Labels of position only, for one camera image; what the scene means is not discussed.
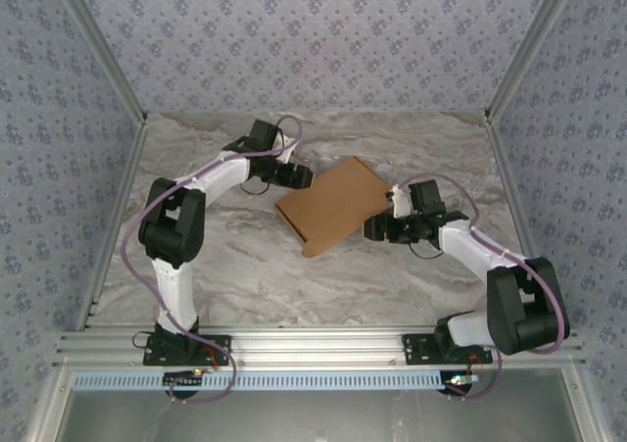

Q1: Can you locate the brown cardboard paper box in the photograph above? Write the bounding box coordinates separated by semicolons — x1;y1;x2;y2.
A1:
273;156;391;260

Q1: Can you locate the small black controller board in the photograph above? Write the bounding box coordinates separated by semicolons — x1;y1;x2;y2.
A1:
162;369;205;404
437;371;482;400

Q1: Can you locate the grey metal lower panel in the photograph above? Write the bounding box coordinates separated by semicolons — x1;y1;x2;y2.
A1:
26;367;608;442

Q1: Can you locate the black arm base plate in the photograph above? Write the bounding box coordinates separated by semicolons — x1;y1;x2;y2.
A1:
401;332;494;367
141;333;233;368

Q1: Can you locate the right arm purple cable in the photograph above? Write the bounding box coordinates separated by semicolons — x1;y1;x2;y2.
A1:
391;173;573;402

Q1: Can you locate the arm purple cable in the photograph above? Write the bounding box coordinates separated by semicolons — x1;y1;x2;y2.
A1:
120;115;303;407
391;173;573;402

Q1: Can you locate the aluminium mounting rail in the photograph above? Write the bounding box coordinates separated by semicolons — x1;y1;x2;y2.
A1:
52;327;587;369

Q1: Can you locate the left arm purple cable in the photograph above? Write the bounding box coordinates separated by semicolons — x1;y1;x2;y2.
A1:
120;115;303;407

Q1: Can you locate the blue-grey slotted cable duct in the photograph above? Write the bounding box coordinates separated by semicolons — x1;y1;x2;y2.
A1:
72;368;445;392

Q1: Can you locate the aluminium frame post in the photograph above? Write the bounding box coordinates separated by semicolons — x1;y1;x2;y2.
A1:
51;0;150;125
483;0;587;120

